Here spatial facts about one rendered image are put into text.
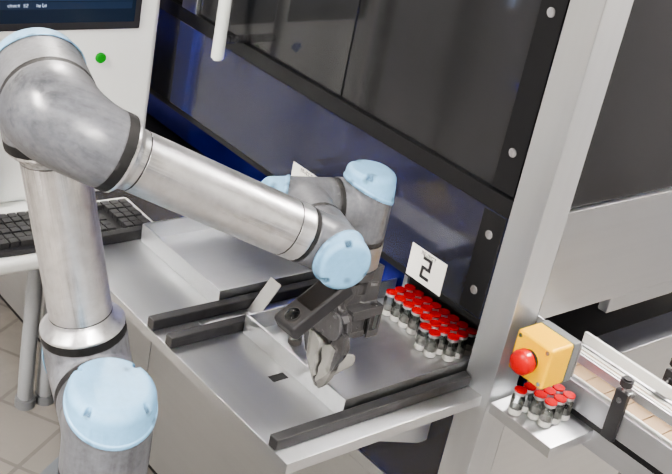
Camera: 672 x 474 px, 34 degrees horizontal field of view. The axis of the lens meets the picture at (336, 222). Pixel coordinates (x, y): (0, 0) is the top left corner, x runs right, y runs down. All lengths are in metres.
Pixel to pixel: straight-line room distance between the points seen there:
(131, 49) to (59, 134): 1.11
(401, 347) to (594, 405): 0.33
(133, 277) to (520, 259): 0.68
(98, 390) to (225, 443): 1.07
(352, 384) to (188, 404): 0.87
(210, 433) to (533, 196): 1.12
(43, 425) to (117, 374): 1.60
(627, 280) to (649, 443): 0.32
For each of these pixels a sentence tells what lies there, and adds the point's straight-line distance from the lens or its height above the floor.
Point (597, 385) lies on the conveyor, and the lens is 1.87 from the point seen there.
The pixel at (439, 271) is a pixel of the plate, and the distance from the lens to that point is 1.84.
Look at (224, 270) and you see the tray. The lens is 2.02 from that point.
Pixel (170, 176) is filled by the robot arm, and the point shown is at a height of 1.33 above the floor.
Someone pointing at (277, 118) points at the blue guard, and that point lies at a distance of 2.13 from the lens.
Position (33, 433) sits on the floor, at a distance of 3.03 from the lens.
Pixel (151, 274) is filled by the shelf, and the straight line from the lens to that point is 1.98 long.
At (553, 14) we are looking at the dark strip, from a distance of 1.64.
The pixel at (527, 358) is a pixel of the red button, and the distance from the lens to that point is 1.71.
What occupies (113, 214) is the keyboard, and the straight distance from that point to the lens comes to 2.30.
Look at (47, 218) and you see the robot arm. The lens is 1.42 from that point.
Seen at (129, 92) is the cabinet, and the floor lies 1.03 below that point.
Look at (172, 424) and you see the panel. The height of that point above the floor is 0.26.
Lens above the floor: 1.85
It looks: 25 degrees down
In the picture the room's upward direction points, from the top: 12 degrees clockwise
